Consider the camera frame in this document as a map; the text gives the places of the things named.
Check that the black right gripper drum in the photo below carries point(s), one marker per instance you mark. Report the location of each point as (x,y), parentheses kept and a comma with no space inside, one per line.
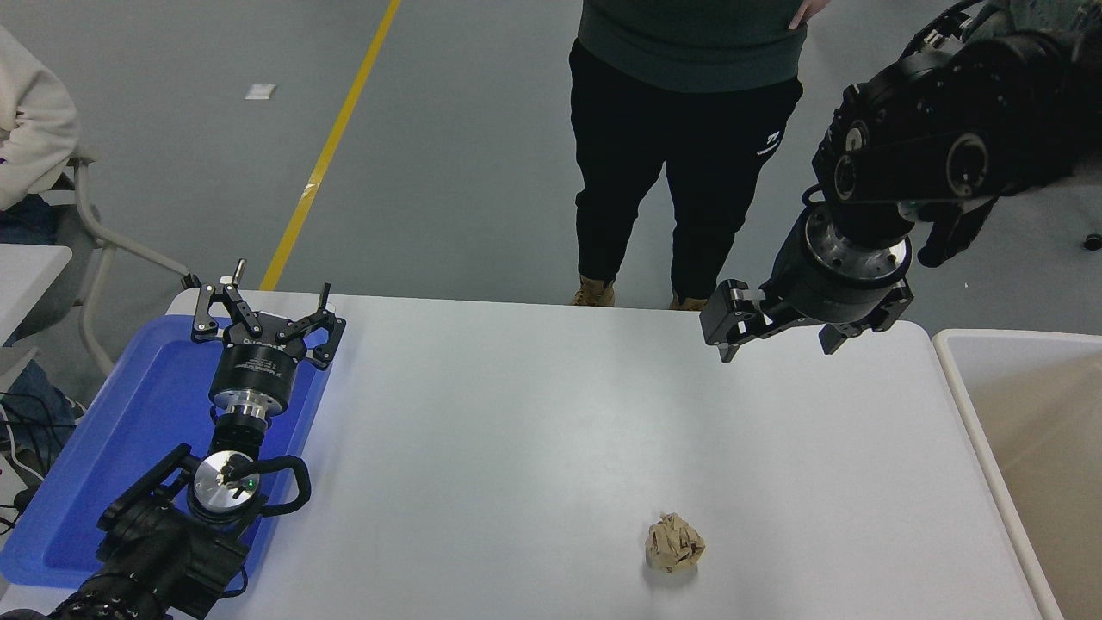
(809,297)

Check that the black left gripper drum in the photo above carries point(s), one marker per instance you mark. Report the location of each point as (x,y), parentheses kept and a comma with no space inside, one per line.
(256,368)

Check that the tan paper ball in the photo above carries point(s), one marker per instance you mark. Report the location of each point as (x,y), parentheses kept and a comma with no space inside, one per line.
(676,542)

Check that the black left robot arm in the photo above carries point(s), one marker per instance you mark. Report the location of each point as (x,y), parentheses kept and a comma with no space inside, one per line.
(155,551)

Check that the standing person's hand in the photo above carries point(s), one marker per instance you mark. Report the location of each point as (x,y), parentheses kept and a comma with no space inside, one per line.
(809,10)

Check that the blue plastic tray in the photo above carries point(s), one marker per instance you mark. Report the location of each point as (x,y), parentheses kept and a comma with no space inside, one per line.
(138,413)

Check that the standing person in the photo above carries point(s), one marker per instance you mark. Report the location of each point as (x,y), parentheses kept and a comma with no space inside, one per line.
(689,129)

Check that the white side table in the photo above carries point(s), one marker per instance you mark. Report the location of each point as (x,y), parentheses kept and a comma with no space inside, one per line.
(26,271)

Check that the large pale bin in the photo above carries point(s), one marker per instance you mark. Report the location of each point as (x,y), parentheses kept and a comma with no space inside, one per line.
(1042,430)

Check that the dark blue bag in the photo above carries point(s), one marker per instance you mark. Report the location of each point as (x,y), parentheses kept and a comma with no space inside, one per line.
(39,413)

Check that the seated person in white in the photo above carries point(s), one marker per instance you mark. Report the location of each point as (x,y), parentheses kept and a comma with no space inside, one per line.
(30,120)

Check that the white frame chair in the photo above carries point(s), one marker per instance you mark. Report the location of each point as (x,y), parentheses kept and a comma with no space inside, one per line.
(90,224)

